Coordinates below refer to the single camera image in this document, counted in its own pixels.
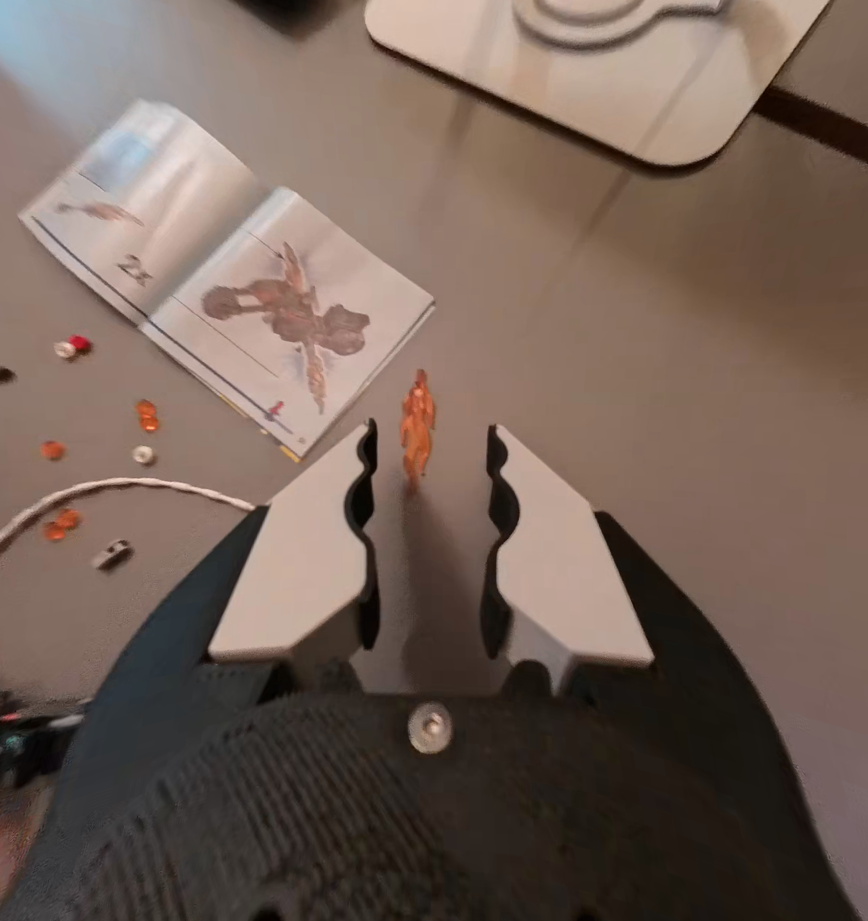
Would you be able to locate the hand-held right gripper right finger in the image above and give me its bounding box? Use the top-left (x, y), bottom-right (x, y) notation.
top-left (480, 425), bottom-right (655, 693)

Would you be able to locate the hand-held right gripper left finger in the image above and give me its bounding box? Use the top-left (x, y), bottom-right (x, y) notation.
top-left (209, 419), bottom-right (382, 663)

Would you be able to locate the black lego motorcycle model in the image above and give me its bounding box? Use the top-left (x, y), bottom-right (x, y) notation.
top-left (0, 689), bottom-right (91, 794)

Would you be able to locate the lego instruction booklet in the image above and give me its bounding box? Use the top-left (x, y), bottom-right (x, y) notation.
top-left (18, 99), bottom-right (437, 463)

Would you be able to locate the silver laptop stand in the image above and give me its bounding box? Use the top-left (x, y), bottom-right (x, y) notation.
top-left (365, 0), bottom-right (835, 171)

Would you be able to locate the white lego chain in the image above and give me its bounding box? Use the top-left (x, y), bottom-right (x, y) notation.
top-left (0, 477), bottom-right (257, 578)

